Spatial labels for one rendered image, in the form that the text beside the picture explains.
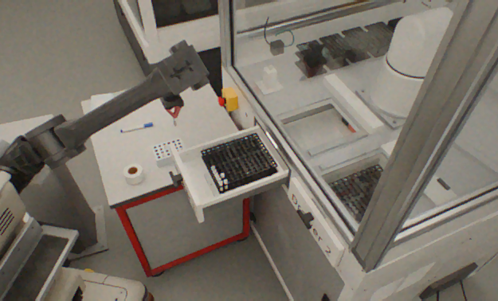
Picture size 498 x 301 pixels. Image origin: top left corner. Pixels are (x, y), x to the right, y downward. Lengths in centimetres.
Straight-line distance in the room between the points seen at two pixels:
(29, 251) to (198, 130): 83
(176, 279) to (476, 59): 179
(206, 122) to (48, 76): 205
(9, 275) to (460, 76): 101
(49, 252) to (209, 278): 115
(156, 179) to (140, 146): 20
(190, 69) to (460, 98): 52
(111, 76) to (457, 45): 294
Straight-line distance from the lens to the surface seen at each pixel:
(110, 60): 352
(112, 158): 163
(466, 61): 64
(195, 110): 175
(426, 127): 72
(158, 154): 155
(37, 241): 114
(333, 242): 117
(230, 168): 133
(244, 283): 209
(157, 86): 84
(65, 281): 134
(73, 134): 96
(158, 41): 193
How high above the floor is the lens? 193
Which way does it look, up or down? 49 degrees down
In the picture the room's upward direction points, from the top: straight up
